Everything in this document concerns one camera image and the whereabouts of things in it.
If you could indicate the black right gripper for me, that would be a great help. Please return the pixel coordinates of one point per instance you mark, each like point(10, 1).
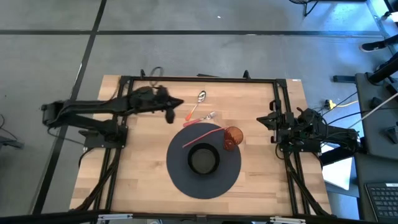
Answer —
point(283, 123)

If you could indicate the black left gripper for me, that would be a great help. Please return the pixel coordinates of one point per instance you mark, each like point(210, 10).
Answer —
point(146, 99)

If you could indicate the orange faceted plastic tumbler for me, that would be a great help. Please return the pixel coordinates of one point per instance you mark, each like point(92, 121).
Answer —
point(233, 137)

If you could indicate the red drinking straw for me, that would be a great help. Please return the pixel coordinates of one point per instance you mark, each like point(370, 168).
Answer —
point(203, 137)

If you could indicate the black bowl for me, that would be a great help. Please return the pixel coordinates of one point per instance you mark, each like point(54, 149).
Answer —
point(203, 160)

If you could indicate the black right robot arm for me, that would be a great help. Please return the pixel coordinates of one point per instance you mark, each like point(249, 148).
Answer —
point(329, 133)

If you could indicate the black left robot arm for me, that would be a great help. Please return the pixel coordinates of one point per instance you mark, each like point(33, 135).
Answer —
point(93, 107)

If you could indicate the yellow power plug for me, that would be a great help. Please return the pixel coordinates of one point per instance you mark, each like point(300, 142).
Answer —
point(330, 104)

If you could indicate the dark round woven placemat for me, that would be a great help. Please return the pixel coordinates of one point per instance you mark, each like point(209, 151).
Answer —
point(186, 183)

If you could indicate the white paper sheet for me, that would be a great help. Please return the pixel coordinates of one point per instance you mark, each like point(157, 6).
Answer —
point(337, 174)

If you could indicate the person's shoe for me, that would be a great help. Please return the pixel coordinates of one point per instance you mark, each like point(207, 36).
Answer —
point(371, 46)

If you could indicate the black computer keyboard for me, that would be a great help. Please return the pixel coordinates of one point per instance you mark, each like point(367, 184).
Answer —
point(384, 199)

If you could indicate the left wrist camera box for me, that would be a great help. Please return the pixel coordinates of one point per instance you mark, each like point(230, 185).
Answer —
point(169, 116)

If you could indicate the black aluminium table frame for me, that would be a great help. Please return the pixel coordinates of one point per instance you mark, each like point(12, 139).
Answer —
point(202, 79)

